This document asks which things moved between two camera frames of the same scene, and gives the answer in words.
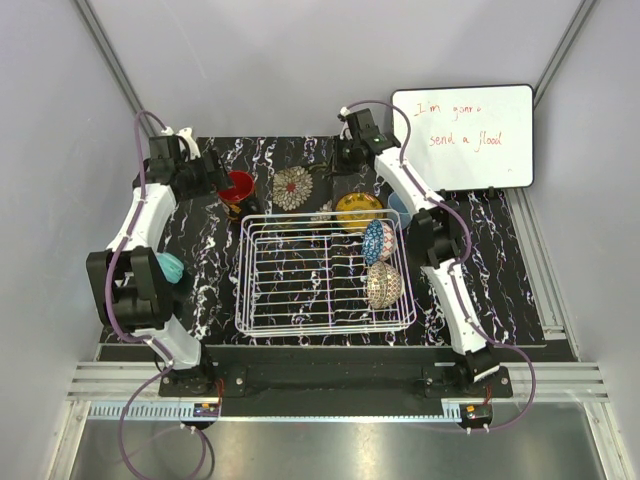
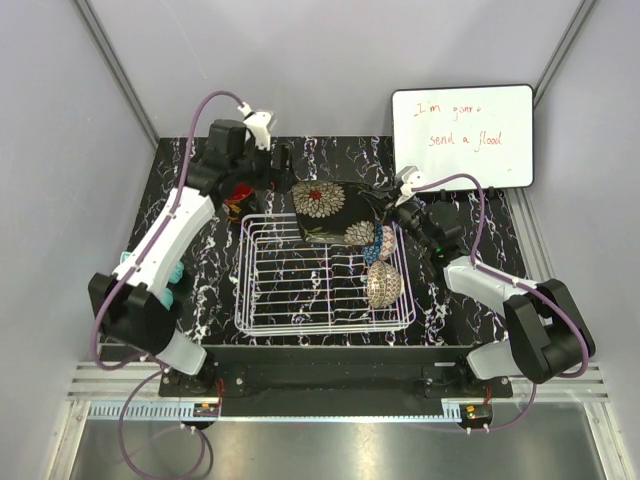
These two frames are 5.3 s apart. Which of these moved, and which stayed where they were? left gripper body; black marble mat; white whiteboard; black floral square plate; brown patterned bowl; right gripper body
Moved: left gripper body; black floral square plate; right gripper body
Stayed: black marble mat; white whiteboard; brown patterned bowl
